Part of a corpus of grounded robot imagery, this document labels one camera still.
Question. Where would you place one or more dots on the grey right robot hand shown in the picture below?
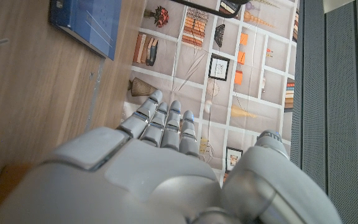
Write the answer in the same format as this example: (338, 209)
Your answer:
(154, 180)

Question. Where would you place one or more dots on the cream file folder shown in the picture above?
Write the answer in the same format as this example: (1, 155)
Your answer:
(337, 4)

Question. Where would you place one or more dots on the wooden block with holes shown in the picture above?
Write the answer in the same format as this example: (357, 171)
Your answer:
(8, 180)

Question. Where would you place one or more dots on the printed bookshelf backdrop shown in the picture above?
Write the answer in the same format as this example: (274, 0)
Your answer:
(250, 87)

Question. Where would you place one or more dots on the blue book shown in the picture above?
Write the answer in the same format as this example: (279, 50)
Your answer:
(92, 21)

